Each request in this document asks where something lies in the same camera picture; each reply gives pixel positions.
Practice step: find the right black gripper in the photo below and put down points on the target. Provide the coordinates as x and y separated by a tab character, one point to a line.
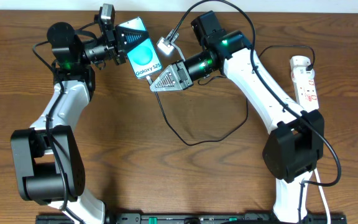
173	70

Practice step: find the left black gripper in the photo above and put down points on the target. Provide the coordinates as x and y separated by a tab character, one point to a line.
117	45

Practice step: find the blue screen Galaxy smartphone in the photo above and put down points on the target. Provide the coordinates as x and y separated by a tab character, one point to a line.
143	59

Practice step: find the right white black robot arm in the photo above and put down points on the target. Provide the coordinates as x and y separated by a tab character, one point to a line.
295	126

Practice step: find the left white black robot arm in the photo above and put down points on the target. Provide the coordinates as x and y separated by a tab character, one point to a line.
48	165

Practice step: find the white USB charger plug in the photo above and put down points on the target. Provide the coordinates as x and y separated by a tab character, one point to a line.
299	61

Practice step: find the white power strip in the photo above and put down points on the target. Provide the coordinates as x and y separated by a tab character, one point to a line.
305	89

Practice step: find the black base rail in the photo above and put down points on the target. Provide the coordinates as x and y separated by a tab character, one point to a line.
136	218

